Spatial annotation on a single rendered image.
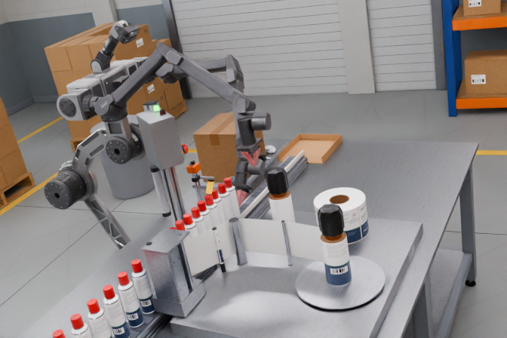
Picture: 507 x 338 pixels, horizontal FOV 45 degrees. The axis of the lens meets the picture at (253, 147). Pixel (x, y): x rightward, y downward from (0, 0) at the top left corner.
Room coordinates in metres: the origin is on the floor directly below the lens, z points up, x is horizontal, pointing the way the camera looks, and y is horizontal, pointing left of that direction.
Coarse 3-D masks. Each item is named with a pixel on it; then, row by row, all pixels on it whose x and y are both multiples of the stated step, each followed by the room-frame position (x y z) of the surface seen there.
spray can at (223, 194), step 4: (220, 184) 2.31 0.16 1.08; (224, 184) 2.30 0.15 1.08; (220, 188) 2.29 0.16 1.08; (224, 188) 2.29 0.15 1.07; (220, 192) 2.29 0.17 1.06; (224, 192) 2.29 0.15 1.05; (228, 192) 2.30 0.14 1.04; (220, 196) 2.28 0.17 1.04; (224, 196) 2.28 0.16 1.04; (228, 196) 2.29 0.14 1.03; (224, 200) 2.28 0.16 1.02; (228, 200) 2.29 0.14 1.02; (224, 204) 2.28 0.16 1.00; (228, 204) 2.28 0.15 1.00; (224, 208) 2.28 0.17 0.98; (228, 208) 2.28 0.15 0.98; (224, 212) 2.28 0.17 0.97; (228, 212) 2.28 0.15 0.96; (232, 212) 2.30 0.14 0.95; (228, 216) 2.28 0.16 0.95; (232, 216) 2.29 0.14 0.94
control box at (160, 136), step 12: (144, 120) 2.14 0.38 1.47; (156, 120) 2.11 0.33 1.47; (168, 120) 2.11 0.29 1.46; (144, 132) 2.18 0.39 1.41; (156, 132) 2.09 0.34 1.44; (168, 132) 2.11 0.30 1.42; (144, 144) 2.22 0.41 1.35; (156, 144) 2.09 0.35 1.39; (168, 144) 2.10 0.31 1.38; (180, 144) 2.13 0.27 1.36; (156, 156) 2.09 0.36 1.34; (168, 156) 2.10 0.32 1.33; (180, 156) 2.12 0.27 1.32
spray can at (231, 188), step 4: (224, 180) 2.34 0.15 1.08; (228, 180) 2.33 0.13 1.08; (228, 184) 2.33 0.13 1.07; (228, 188) 2.33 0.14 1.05; (232, 188) 2.34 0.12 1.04; (232, 192) 2.33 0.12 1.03; (232, 196) 2.33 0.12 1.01; (236, 196) 2.34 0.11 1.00; (232, 200) 2.33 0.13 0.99; (236, 200) 2.34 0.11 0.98; (232, 204) 2.32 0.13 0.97; (236, 204) 2.33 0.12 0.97; (232, 208) 2.32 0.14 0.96; (236, 208) 2.33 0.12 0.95; (236, 212) 2.33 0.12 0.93; (236, 216) 2.33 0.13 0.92
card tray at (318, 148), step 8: (304, 136) 3.25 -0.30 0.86; (312, 136) 3.23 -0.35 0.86; (320, 136) 3.20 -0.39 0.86; (328, 136) 3.18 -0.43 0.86; (336, 136) 3.15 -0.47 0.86; (296, 144) 3.21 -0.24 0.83; (304, 144) 3.18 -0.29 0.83; (312, 144) 3.16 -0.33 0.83; (320, 144) 3.14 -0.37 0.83; (328, 144) 3.12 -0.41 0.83; (336, 144) 3.06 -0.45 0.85; (288, 152) 3.11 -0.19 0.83; (296, 152) 3.09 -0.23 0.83; (312, 152) 3.04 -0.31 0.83; (320, 152) 3.02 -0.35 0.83; (328, 152) 2.96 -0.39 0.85; (280, 160) 3.02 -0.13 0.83; (312, 160) 2.94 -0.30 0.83; (320, 160) 2.93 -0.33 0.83
